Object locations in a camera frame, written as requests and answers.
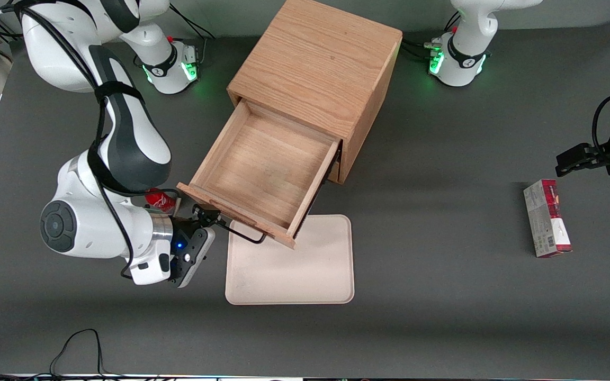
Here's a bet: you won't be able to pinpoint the black metal drawer handle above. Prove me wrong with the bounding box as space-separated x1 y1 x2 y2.
212 218 267 245

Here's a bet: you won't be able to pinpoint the black loose looped cable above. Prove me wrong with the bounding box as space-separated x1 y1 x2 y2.
0 328 163 381

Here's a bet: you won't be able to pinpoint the beige plastic tray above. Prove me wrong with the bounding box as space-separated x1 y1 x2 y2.
225 214 355 305

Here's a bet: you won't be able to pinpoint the red cola bottle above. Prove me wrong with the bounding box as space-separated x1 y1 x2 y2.
145 188 179 214

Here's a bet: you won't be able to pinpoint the black right base cable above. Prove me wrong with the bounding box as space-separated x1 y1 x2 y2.
167 4 216 41

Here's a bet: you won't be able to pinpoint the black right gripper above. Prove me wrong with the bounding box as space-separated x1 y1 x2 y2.
171 205 221 255

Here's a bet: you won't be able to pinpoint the red and white carton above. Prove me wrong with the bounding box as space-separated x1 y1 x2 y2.
523 179 572 258

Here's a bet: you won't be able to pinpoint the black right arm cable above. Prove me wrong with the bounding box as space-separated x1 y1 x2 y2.
0 0 184 281

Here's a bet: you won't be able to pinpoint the wooden drawer with slide rails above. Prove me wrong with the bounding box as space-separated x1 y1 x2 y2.
177 99 344 250

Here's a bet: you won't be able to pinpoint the wooden drawer cabinet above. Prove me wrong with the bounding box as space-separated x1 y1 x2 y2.
227 0 403 185

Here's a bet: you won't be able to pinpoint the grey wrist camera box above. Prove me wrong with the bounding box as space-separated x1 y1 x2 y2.
170 228 216 289

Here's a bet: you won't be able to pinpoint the black left base cables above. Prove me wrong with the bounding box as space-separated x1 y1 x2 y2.
400 38 443 63

